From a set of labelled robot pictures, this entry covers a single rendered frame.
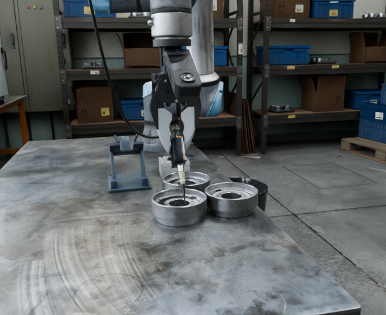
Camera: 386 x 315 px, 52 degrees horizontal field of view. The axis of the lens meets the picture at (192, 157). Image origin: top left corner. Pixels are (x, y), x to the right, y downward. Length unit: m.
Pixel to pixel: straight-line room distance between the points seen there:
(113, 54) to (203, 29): 3.59
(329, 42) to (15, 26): 3.72
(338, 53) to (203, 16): 4.48
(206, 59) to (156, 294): 0.85
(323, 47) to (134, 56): 2.52
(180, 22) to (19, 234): 0.47
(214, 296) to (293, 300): 0.10
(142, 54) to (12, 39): 1.34
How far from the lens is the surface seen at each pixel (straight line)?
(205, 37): 1.23
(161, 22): 0.73
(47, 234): 0.75
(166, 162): 0.98
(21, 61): 4.61
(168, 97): 0.73
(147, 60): 4.24
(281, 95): 5.25
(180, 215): 0.71
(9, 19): 4.63
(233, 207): 0.74
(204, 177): 0.89
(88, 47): 4.77
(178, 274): 0.58
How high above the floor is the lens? 1.10
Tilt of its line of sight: 14 degrees down
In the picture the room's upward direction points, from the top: 1 degrees counter-clockwise
